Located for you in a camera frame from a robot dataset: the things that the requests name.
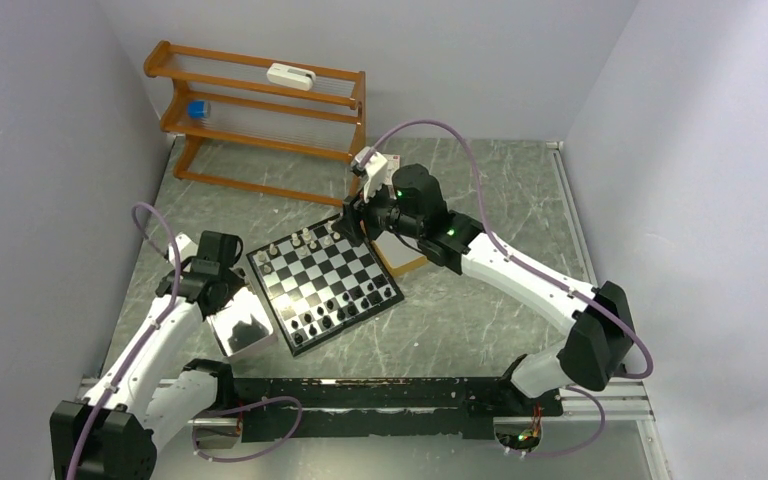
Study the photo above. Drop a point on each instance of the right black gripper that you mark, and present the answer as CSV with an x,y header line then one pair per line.
x,y
349,222

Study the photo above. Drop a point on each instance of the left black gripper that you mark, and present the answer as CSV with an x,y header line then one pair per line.
x,y
235,283

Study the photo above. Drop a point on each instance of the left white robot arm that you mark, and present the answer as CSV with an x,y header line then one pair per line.
x,y
119,426

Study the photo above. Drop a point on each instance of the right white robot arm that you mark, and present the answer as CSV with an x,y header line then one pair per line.
x,y
596,321

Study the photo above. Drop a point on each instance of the silver tin with white pieces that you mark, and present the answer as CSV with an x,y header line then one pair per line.
x,y
242,327

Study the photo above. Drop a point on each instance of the black white chess board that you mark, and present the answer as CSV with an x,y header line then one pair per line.
x,y
335,287

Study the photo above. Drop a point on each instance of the small white red box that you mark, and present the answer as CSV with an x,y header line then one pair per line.
x,y
393,161

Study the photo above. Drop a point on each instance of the wooden three-tier rack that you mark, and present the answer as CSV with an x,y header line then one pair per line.
x,y
329,121

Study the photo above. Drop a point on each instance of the white device on rack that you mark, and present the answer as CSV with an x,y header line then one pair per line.
x,y
289,76

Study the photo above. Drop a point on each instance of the blue cap on rack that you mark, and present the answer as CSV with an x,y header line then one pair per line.
x,y
198,109

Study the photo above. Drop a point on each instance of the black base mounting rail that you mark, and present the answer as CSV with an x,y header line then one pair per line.
x,y
344,407

